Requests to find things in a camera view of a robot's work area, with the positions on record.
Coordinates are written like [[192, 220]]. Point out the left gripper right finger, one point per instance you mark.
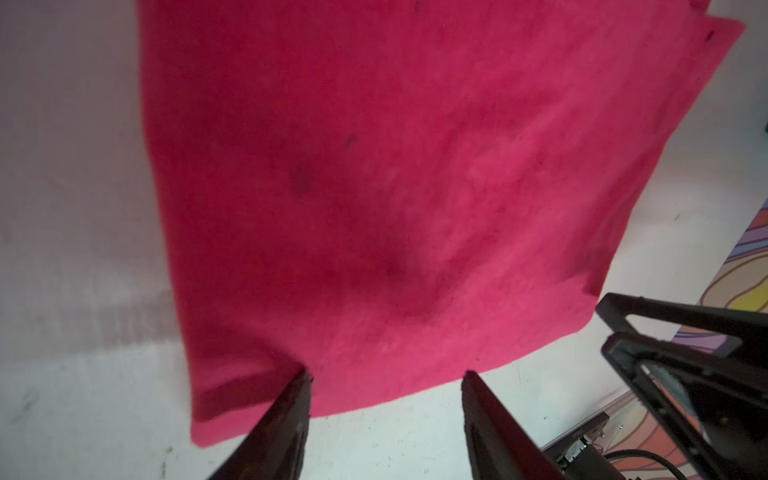
[[498, 448]]

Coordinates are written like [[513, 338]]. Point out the magenta t shirt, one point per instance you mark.
[[390, 193]]

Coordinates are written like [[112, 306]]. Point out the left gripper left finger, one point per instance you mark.
[[275, 447]]

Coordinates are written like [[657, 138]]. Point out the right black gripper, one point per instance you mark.
[[712, 405]]

